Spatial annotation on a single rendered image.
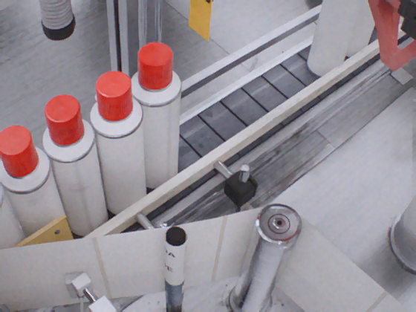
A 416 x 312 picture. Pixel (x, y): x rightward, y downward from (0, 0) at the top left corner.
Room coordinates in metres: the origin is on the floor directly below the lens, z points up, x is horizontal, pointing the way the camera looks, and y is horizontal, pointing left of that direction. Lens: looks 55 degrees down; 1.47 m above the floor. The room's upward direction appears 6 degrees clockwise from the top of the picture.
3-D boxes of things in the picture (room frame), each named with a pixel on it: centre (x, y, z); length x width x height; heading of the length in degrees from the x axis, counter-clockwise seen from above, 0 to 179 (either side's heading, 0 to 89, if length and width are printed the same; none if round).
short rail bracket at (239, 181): (0.35, -0.04, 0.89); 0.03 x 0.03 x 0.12; 46
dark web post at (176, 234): (0.20, 0.02, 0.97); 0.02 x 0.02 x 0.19
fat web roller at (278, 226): (0.22, -0.06, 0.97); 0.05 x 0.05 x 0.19
